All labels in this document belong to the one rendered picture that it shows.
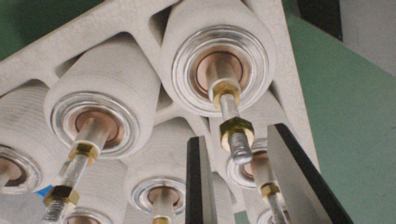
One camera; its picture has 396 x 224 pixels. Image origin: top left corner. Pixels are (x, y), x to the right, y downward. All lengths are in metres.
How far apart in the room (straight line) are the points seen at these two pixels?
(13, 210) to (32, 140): 0.32
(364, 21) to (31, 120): 0.34
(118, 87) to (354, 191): 0.80
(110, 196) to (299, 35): 0.41
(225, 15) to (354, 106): 0.50
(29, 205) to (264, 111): 0.49
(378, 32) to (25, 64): 0.34
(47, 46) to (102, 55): 0.06
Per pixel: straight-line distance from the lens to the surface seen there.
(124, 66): 0.23
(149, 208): 0.30
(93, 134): 0.20
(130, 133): 0.22
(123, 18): 0.25
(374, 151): 0.77
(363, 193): 0.92
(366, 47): 0.28
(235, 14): 0.17
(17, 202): 0.58
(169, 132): 0.29
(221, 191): 0.38
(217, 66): 0.17
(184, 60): 0.17
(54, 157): 0.29
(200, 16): 0.17
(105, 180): 0.34
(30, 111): 0.30
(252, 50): 0.18
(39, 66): 0.30
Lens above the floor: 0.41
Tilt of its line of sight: 55 degrees down
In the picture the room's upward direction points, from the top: 176 degrees clockwise
